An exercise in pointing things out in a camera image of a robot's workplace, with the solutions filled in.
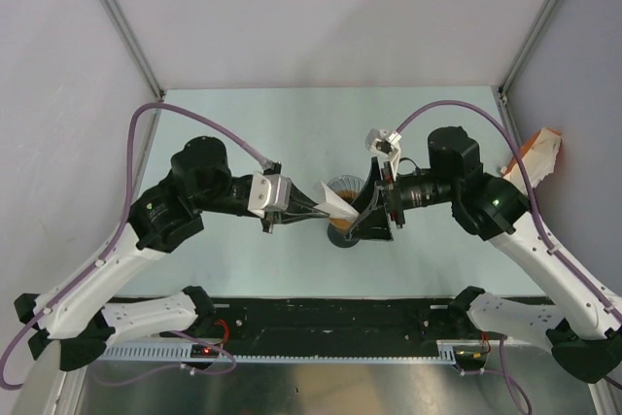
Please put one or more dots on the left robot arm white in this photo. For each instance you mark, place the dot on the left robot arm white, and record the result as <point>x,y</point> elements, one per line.
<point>83,314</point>

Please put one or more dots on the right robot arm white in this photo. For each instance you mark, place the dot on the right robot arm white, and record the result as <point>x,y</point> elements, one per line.
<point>579,329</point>

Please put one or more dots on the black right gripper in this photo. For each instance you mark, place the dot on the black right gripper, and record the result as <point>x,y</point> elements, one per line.
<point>378,197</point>

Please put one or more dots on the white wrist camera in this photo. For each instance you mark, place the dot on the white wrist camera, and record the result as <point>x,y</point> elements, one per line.
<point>386,144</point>
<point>269,193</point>

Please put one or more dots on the smoked glass dripper cone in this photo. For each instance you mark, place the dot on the smoked glass dripper cone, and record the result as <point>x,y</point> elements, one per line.
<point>347,187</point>

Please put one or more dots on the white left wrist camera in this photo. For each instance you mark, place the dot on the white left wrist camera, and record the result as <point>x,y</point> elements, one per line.
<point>269,193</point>

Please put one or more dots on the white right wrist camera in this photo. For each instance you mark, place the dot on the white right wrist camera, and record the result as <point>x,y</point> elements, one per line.
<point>386,144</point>

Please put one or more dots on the white paper coffee filter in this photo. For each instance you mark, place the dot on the white paper coffee filter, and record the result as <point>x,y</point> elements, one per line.
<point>329,202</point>

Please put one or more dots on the grey slotted cable duct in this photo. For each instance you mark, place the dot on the grey slotted cable duct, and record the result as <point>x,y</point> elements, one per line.
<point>186,352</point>

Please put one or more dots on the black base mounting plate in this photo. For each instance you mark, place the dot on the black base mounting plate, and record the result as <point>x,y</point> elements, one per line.
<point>339,326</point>

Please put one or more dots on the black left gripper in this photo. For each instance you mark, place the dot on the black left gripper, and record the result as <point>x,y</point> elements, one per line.
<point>295,212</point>

